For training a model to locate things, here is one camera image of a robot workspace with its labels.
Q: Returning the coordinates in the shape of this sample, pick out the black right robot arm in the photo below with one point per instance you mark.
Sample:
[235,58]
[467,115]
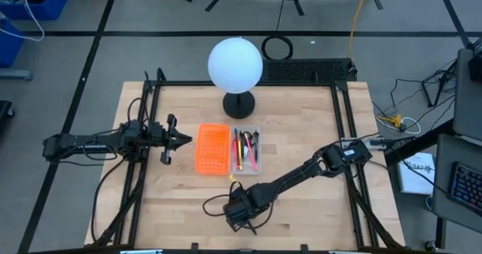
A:
[293,176]

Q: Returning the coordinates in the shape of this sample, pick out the black perforated computer case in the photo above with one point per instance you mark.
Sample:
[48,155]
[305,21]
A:
[307,70]

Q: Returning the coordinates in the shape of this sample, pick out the yellow highlighter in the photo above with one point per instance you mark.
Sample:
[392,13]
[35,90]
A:
[240,156]

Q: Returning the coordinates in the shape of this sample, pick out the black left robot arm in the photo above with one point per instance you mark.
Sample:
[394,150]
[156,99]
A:
[75,144]

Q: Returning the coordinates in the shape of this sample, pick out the white paper booklet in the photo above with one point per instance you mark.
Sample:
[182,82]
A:
[416,178]

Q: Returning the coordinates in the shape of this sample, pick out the pink highlighter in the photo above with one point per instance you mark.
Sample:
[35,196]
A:
[251,152]

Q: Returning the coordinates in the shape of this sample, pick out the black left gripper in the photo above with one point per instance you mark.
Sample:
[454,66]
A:
[160,137]

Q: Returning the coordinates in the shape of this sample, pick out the clear plastic supply box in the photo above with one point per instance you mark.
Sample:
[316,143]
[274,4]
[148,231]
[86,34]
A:
[243,172]

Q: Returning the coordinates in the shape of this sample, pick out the orange perforated box lid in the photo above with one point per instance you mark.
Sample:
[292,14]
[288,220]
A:
[212,148]

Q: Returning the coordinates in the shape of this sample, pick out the black backlit keyboard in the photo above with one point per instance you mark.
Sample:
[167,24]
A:
[467,186]

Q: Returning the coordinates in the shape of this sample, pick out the white globe table lamp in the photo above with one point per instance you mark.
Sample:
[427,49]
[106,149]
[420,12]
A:
[235,65]

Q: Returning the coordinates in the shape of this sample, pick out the black metal table frame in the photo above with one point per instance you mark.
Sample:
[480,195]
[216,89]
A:
[180,83]

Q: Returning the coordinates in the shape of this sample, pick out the large blue storage bin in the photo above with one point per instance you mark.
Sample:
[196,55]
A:
[49,5]

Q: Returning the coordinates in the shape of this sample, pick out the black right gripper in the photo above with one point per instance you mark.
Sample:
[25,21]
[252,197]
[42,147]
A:
[239,209]

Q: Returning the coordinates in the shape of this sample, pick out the thin pink pen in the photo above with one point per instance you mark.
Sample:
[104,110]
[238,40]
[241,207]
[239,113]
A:
[235,152]

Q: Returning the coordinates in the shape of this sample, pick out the yellow power plug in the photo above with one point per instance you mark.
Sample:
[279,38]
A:
[391,120]

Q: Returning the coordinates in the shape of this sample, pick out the grey metal rail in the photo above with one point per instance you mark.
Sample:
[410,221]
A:
[15,74]

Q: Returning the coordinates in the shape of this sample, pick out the black floor object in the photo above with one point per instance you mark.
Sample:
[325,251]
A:
[5,111]

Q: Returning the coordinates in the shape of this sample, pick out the black desk device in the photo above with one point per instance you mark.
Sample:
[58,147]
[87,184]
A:
[476,63]

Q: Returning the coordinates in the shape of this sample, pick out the grey desk with keyboard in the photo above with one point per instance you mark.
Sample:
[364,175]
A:
[444,152]

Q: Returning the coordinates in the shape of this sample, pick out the grey side desk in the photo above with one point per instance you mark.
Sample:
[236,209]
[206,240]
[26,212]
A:
[467,95]

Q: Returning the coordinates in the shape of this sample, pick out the black tripod stand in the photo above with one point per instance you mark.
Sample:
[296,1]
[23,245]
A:
[429,92]

